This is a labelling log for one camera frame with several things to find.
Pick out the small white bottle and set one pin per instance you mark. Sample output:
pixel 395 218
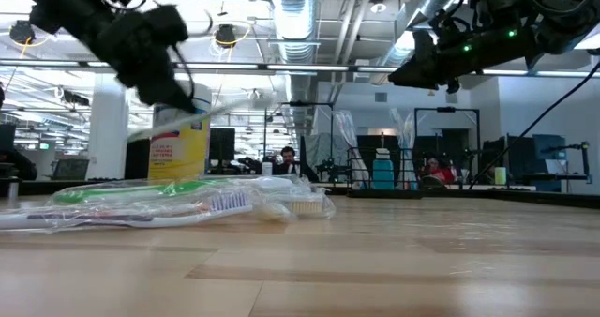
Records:
pixel 267 169

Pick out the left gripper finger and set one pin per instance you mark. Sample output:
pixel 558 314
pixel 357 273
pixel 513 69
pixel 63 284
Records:
pixel 169 94

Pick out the grey tarp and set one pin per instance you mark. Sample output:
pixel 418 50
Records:
pixel 328 148

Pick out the black ceiling camera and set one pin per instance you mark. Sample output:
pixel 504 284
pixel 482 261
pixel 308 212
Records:
pixel 22 31
pixel 226 34

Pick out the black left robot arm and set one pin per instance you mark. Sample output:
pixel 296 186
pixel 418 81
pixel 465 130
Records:
pixel 61 12

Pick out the white pillar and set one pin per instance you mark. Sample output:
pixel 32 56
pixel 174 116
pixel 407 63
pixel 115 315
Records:
pixel 108 120

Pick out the ribbed silver ventilation duct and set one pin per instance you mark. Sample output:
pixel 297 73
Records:
pixel 293 17

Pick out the blue grey monitor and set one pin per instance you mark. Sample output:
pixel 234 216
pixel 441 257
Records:
pixel 548 148

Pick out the green toothbrush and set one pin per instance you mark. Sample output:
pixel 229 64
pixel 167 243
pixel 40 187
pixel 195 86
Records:
pixel 117 192

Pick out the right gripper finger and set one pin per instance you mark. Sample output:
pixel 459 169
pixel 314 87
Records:
pixel 412 75

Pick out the long ceiling light bar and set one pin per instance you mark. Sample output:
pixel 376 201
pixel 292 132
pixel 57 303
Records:
pixel 290 67

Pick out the yellow disinfecting wipes canister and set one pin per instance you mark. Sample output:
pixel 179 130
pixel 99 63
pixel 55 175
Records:
pixel 183 157

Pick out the black metal stand frame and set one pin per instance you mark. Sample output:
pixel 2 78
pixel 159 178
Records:
pixel 304 104
pixel 445 109

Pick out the person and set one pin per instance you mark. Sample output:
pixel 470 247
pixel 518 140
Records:
pixel 440 172
pixel 16 164
pixel 288 162

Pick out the grey metal post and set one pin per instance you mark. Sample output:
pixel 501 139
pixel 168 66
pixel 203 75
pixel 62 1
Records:
pixel 13 192

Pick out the light green cup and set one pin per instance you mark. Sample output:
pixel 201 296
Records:
pixel 500 175

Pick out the black monitor panel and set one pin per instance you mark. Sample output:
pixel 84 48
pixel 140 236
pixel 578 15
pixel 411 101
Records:
pixel 515 157

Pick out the black computer monitor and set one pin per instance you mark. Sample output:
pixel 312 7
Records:
pixel 221 143

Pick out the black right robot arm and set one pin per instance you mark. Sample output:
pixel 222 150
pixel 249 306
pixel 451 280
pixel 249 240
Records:
pixel 539 26

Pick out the grey laptop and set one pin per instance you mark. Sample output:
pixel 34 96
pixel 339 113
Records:
pixel 70 169

